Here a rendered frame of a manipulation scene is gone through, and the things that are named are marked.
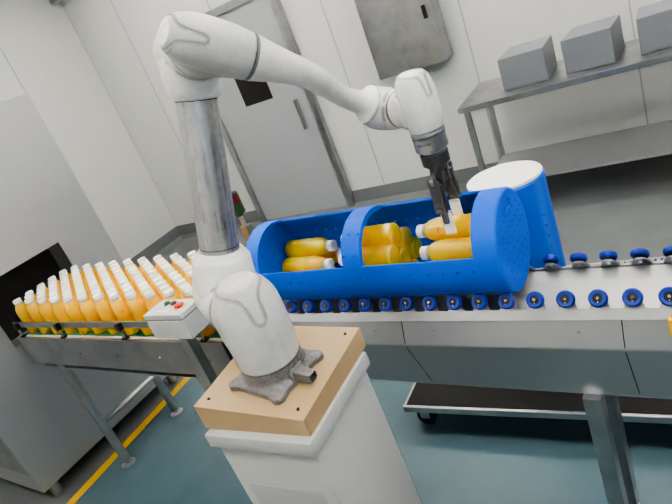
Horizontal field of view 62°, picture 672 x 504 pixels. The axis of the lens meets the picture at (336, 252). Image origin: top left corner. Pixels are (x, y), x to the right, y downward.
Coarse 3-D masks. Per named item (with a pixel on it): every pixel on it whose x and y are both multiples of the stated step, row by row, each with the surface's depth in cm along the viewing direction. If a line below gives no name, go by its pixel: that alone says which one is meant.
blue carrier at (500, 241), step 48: (480, 192) 148; (288, 240) 207; (336, 240) 199; (432, 240) 178; (480, 240) 140; (528, 240) 159; (288, 288) 182; (336, 288) 172; (384, 288) 163; (432, 288) 155; (480, 288) 148
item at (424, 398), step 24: (432, 384) 257; (408, 408) 250; (432, 408) 244; (456, 408) 238; (480, 408) 233; (504, 408) 228; (528, 408) 223; (552, 408) 219; (576, 408) 214; (624, 408) 206; (648, 408) 202
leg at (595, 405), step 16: (592, 400) 152; (592, 416) 155; (608, 416) 157; (592, 432) 158; (608, 432) 156; (608, 448) 158; (608, 464) 161; (608, 480) 164; (608, 496) 167; (624, 496) 167
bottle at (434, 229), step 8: (456, 216) 154; (464, 216) 152; (424, 224) 161; (432, 224) 157; (440, 224) 155; (456, 224) 152; (464, 224) 151; (424, 232) 160; (432, 232) 157; (440, 232) 155; (464, 232) 152
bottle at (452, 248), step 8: (440, 240) 155; (448, 240) 153; (456, 240) 151; (464, 240) 150; (432, 248) 155; (440, 248) 153; (448, 248) 152; (456, 248) 150; (464, 248) 149; (432, 256) 155; (440, 256) 153; (448, 256) 152; (456, 256) 151; (464, 256) 149; (472, 256) 148
